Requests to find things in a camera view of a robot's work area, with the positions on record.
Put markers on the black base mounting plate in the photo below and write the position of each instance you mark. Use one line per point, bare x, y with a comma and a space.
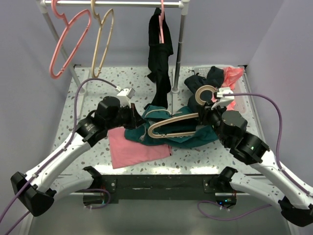
155, 187

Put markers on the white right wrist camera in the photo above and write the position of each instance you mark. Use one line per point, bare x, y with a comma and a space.
223, 97

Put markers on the white plastic laundry basket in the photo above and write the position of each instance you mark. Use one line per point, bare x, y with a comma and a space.
240, 103

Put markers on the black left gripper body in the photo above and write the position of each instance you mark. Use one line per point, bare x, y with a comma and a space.
124, 118

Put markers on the pink hanger holding black shorts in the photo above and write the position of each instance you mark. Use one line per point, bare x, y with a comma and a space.
160, 19

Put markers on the dark navy garment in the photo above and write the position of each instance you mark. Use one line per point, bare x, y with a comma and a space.
193, 83

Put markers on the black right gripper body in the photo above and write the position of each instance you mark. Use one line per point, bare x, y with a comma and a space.
212, 117

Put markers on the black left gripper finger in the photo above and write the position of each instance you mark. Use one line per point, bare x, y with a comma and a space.
133, 110
136, 122

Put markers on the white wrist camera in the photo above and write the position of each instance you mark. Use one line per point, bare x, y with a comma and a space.
125, 96
223, 97

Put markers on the black hanging shorts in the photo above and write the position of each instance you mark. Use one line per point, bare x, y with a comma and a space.
158, 59

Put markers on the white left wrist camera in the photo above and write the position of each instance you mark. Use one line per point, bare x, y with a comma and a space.
125, 96

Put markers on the pink folded cloth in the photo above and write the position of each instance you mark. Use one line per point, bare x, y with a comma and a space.
126, 153

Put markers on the teal green shorts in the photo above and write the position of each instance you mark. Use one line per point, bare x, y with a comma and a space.
202, 135

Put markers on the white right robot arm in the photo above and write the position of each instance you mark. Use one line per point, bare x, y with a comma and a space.
291, 196

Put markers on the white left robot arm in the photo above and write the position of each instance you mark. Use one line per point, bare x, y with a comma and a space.
34, 188

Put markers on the white clothes rack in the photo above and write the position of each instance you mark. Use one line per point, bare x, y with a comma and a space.
43, 4

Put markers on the coral pink garment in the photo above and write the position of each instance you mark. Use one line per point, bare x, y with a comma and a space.
225, 77

